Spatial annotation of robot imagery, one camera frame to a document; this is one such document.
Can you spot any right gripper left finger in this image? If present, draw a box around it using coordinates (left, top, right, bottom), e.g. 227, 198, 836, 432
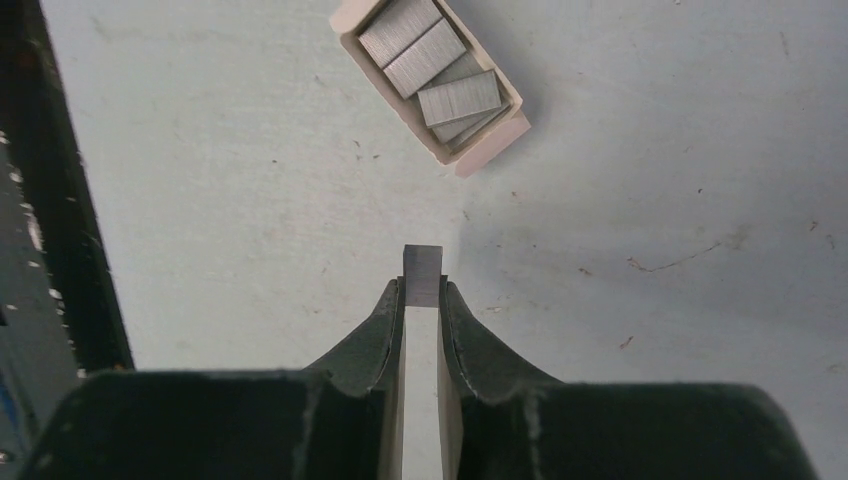
20, 278, 405, 479

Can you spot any staple strip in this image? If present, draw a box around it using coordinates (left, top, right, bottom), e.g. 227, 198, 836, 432
384, 19, 466, 100
403, 244, 443, 308
358, 0, 443, 68
417, 70, 502, 128

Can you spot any staple box tray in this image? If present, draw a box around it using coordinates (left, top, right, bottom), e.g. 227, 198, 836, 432
330, 0, 531, 177

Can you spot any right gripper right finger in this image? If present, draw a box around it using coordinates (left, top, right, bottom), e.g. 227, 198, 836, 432
438, 281, 816, 479

